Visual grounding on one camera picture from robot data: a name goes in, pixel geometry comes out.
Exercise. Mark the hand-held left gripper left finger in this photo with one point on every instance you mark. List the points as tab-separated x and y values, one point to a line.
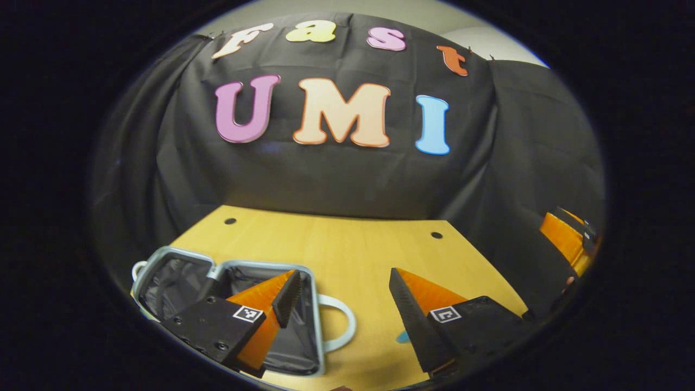
286	301

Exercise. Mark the white blue gradient tube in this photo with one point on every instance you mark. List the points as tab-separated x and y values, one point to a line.
403	338

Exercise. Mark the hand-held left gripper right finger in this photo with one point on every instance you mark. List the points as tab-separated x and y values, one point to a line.
415	326

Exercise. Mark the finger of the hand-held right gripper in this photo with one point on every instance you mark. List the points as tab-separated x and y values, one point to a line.
562	239

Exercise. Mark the black backdrop cloth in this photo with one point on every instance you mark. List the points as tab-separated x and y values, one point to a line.
347	174

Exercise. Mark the light blue suitcase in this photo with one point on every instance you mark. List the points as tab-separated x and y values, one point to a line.
174	282

